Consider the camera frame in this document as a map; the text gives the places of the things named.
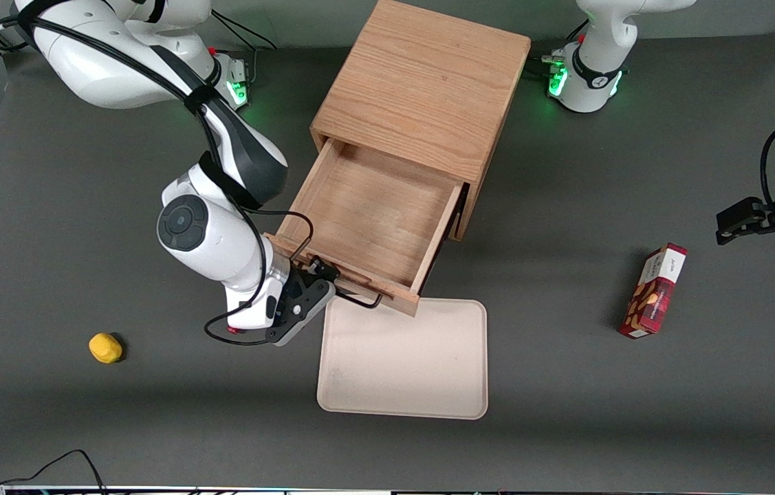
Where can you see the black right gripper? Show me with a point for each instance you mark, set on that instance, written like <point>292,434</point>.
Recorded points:
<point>304,278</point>

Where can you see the yellow lemon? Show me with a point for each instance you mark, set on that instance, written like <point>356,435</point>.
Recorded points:
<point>105,348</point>

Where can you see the white rectangular tray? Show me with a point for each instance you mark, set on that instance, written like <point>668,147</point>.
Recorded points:
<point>401,364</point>

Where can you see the wooden drawer cabinet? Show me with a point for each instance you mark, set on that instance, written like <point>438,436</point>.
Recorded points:
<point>421,82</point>

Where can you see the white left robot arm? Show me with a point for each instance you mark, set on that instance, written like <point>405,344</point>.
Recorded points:
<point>593,69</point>

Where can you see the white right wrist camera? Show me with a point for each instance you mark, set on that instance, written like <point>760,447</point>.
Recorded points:
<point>249,309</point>

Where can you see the red plaid shortbread box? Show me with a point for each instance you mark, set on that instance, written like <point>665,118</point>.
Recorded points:
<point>655,295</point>

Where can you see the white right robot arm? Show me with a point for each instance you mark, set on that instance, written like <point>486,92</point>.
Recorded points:
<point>215,240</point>

